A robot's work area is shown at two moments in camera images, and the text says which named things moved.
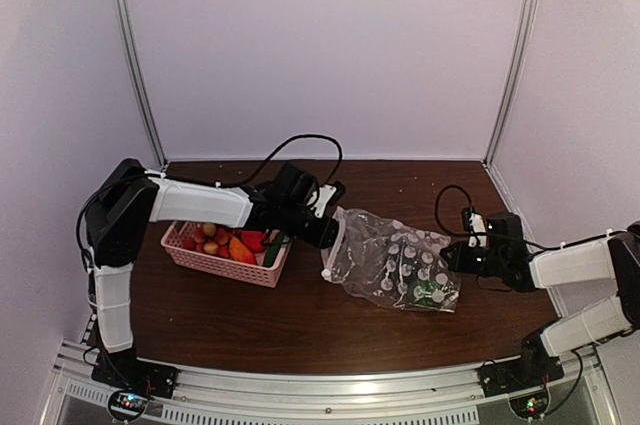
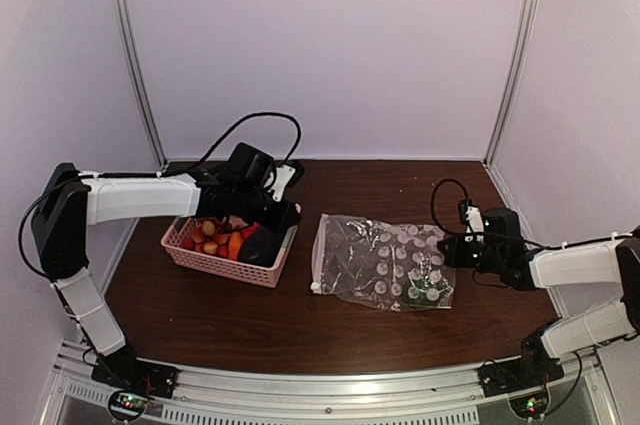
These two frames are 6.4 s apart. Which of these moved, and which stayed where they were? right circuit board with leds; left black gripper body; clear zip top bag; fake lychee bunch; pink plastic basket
Moved: left black gripper body; clear zip top bag
Stayed: pink plastic basket; fake lychee bunch; right circuit board with leds
